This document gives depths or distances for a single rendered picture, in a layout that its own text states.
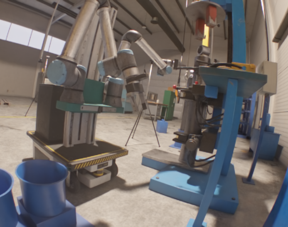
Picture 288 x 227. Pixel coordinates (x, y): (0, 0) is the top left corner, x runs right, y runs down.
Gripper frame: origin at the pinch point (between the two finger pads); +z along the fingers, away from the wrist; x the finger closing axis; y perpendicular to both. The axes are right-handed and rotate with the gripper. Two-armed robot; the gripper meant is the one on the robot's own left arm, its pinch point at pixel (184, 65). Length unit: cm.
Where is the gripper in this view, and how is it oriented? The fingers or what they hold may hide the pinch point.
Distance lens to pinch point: 204.3
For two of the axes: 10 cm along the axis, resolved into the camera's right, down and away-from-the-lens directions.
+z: 9.8, 1.6, -1.1
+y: 1.2, -0.4, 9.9
